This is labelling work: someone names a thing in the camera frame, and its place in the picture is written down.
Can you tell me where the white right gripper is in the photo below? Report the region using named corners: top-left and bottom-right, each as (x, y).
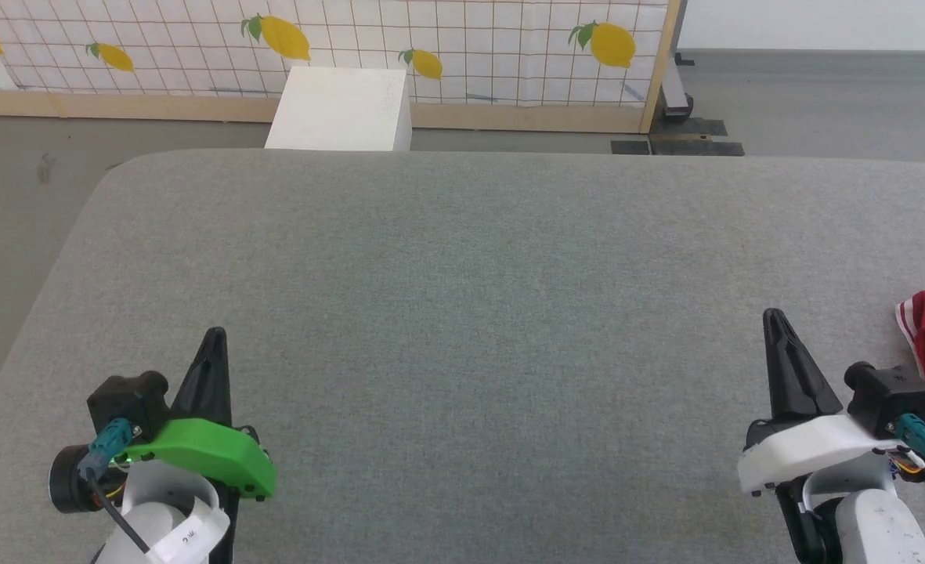
top-left (737, 308), bottom-right (906, 497)

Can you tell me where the white box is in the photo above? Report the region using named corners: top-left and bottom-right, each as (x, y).
top-left (263, 66), bottom-right (414, 153)

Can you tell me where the white label tape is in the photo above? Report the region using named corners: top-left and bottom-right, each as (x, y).
top-left (147, 500), bottom-right (233, 564)

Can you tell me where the grey stand foot with caster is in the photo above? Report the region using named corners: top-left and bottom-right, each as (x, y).
top-left (659, 50), bottom-right (696, 121)

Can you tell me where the large black floor mat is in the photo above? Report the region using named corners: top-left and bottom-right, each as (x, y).
top-left (649, 117), bottom-right (746, 157)

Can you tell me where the lemon print partition panel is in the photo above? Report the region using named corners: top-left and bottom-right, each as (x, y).
top-left (0, 0), bottom-right (683, 135)

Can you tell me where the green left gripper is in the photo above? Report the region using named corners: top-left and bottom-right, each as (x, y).
top-left (128, 327), bottom-right (278, 501)

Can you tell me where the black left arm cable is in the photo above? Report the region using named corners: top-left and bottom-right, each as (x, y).
top-left (78, 461), bottom-right (151, 555)

